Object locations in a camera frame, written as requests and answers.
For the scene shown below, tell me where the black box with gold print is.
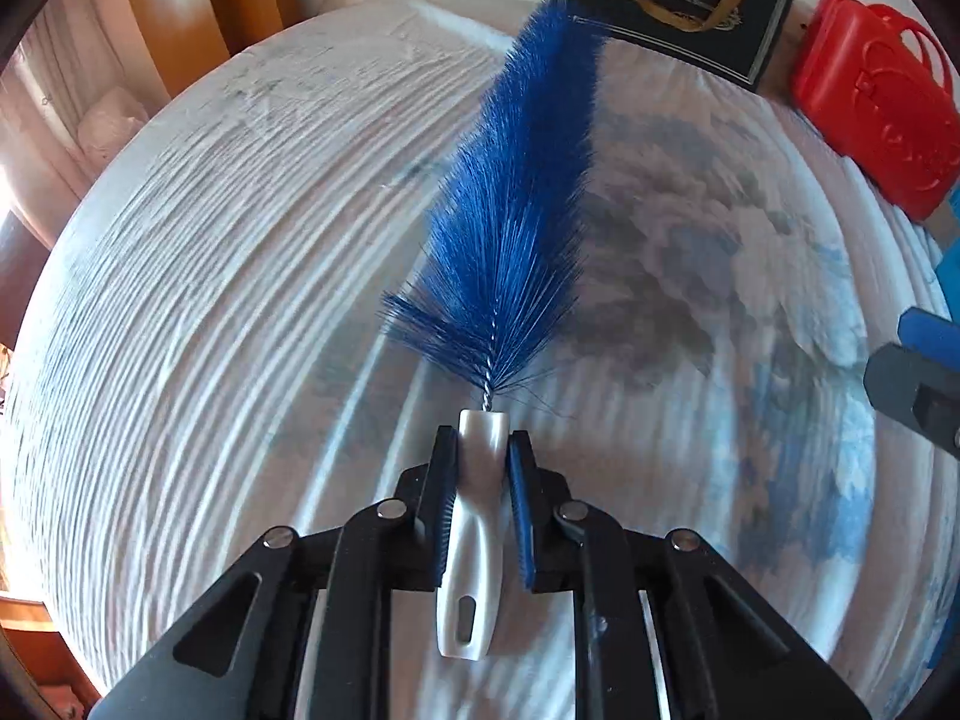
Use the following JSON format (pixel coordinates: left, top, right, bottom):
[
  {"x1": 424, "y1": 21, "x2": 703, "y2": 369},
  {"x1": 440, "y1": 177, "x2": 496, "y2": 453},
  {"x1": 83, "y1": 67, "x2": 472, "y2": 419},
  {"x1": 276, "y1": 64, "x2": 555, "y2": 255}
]
[{"x1": 551, "y1": 0, "x2": 796, "y2": 87}]

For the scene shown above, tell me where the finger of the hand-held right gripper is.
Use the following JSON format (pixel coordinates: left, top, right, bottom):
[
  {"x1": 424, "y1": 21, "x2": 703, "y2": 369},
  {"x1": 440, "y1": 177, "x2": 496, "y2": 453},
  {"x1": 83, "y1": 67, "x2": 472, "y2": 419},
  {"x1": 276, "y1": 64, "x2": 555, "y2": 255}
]
[
  {"x1": 862, "y1": 343, "x2": 960, "y2": 457},
  {"x1": 898, "y1": 306, "x2": 960, "y2": 365}
]

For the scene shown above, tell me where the red toy suitcase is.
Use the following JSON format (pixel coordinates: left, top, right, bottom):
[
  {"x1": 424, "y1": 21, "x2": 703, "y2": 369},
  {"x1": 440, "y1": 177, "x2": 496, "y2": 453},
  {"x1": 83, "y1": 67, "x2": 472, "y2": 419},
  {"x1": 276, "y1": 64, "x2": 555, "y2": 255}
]
[{"x1": 791, "y1": 0, "x2": 960, "y2": 222}]

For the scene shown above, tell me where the blue plastic crate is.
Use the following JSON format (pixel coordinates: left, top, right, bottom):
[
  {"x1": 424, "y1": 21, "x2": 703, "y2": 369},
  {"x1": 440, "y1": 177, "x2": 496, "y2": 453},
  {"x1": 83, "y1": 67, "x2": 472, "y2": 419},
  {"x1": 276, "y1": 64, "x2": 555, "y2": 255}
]
[{"x1": 926, "y1": 191, "x2": 960, "y2": 305}]

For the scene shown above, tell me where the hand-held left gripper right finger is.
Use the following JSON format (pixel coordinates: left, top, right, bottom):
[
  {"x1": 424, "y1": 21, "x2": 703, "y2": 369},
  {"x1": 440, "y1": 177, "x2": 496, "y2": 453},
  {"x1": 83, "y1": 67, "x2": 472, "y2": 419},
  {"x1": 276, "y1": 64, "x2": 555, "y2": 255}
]
[{"x1": 506, "y1": 431, "x2": 875, "y2": 720}]

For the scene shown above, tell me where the blue bristle brush white handle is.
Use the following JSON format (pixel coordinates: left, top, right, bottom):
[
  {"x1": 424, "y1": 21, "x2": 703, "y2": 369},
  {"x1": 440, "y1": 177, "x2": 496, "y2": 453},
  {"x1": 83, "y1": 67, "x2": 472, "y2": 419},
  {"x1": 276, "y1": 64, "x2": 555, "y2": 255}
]
[{"x1": 382, "y1": 0, "x2": 610, "y2": 661}]

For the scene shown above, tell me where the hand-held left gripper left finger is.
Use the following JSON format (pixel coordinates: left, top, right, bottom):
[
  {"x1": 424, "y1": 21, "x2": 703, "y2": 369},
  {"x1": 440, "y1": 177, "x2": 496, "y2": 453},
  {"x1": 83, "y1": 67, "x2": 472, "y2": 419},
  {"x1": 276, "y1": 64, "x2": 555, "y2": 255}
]
[{"x1": 88, "y1": 426, "x2": 460, "y2": 720}]

